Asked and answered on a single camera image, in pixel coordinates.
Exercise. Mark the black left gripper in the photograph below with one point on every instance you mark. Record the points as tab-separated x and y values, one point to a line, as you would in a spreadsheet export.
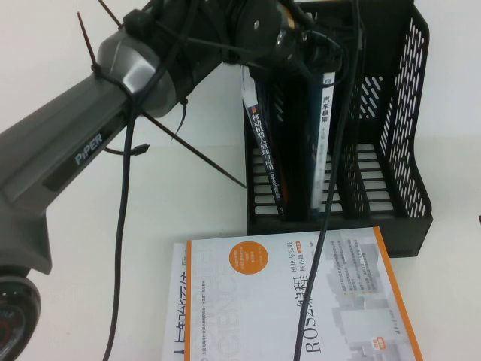
259	26

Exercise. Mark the white car suspension book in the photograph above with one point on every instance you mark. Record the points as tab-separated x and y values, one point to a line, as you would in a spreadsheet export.
324	124

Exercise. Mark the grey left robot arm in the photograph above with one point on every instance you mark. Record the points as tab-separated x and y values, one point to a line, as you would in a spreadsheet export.
75	143

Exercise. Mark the dark mobile robot book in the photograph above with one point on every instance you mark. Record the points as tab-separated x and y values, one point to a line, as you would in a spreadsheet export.
263	143

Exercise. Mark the black plastic book stand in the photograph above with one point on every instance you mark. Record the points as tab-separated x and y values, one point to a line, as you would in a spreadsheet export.
376	237

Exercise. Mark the white orange ROS2 book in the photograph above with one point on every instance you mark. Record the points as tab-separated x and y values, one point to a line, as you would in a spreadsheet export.
263	301

